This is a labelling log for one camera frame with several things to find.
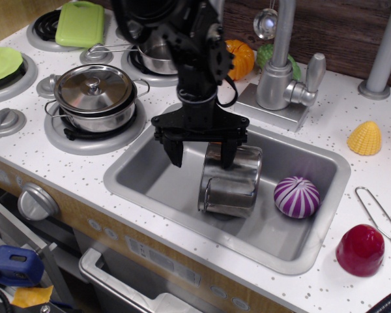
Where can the green toy vegetable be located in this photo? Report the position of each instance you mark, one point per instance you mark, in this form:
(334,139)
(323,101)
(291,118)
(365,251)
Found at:
(265,53)

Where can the yellow toy corn piece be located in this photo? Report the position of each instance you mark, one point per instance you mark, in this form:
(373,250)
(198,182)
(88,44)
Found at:
(365,139)

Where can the steel pot with lid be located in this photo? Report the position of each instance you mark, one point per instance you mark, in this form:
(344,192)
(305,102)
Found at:
(95,98)

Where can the grey oven door handle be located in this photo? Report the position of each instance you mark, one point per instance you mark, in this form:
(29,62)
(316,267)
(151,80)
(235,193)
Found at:
(129,287)

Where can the grey stove knob middle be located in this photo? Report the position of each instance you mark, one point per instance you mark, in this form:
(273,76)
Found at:
(97,54)

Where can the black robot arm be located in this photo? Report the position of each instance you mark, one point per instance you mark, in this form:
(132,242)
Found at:
(193,33)

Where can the small steel pot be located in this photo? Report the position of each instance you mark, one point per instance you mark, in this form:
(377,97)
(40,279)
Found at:
(231,191)

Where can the grey oven dial knob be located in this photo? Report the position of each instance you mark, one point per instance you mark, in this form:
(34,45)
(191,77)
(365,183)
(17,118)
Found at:
(35,204)

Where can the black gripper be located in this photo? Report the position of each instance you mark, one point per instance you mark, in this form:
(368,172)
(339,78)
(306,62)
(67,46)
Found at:
(200,122)

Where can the grey toy sink basin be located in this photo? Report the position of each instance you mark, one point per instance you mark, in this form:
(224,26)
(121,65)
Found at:
(144,175)

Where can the silver toy faucet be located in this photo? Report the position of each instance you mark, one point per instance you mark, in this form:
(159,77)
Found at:
(278,99)

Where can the green toy cutting board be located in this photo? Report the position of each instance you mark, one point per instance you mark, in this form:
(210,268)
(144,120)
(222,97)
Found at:
(81,25)

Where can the steel saucepan with handle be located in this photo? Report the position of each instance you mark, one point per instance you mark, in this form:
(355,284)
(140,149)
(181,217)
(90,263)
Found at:
(151,57)

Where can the grey stove knob left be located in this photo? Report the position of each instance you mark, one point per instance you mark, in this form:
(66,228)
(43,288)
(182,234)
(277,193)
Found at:
(45,88)

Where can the back left stove burner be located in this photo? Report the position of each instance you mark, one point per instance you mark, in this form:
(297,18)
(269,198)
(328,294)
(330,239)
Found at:
(41,34)

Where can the hanging steel ladle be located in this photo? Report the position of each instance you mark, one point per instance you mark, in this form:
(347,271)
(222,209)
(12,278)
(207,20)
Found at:
(265,22)

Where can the front right stove burner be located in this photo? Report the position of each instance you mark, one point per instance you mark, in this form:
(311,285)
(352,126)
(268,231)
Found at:
(67,138)

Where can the grey vertical post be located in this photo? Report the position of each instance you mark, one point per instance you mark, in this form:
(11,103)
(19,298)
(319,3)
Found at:
(376,86)

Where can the purple striped toy onion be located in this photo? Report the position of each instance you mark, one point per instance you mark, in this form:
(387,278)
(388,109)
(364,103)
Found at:
(297,197)

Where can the grey stove knob front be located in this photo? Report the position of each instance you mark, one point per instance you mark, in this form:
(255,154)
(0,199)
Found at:
(11,121)

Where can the yellow tape piece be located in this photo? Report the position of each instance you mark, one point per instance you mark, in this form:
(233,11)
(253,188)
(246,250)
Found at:
(25,297)

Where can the blue clamp tool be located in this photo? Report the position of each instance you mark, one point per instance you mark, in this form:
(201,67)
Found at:
(20,267)

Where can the orange toy pumpkin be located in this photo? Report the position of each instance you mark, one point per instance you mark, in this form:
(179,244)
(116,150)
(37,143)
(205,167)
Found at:
(243,61)

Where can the red toy apple half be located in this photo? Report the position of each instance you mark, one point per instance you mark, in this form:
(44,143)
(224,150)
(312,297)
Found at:
(361,251)

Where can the green toy plate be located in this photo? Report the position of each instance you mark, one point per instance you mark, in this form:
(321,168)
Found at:
(10,61)

